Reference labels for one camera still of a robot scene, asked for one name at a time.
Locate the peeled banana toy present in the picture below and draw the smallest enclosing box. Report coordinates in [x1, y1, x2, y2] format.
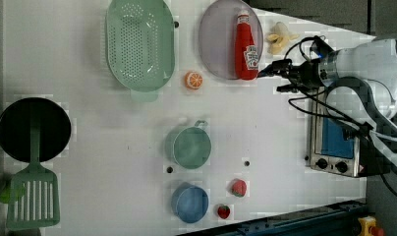
[266, 22, 299, 55]

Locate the silver toaster oven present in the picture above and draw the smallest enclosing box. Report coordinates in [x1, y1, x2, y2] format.
[309, 101, 391, 178]

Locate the red plush ketchup bottle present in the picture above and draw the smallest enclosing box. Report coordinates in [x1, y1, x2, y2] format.
[235, 10, 258, 81]

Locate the green round toy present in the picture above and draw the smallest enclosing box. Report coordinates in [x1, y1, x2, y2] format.
[0, 180, 26, 204]

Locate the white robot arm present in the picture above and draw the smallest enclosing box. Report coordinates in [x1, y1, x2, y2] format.
[258, 36, 397, 178]

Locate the green cup with handle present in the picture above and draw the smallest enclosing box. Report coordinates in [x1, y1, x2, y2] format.
[164, 120, 212, 169]

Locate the blue cup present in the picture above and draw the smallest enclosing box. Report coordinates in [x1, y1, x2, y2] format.
[171, 183, 209, 223]

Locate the green slotted spatula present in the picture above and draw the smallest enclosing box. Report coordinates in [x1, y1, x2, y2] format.
[7, 113, 60, 231]

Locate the green perforated colander basket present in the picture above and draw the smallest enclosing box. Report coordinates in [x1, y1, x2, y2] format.
[105, 0, 175, 102]

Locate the yellow red emergency button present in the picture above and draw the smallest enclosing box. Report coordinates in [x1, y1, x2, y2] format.
[358, 216, 385, 236]

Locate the grey round plate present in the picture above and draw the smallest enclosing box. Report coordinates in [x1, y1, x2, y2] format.
[198, 0, 263, 80]

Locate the orange slice toy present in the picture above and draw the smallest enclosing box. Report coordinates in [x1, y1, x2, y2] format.
[184, 71, 203, 89]

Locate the black round pan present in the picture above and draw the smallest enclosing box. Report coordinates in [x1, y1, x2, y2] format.
[0, 97, 72, 162]

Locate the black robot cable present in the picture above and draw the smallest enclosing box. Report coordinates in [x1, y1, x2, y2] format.
[283, 34, 397, 203]

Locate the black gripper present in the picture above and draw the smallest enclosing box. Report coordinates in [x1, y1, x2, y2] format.
[257, 59, 323, 92]

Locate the red strawberry toy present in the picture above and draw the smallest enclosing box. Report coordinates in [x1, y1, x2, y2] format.
[217, 205, 231, 219]

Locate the blue metal rail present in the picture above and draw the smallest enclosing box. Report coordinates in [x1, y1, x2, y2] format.
[178, 201, 369, 236]

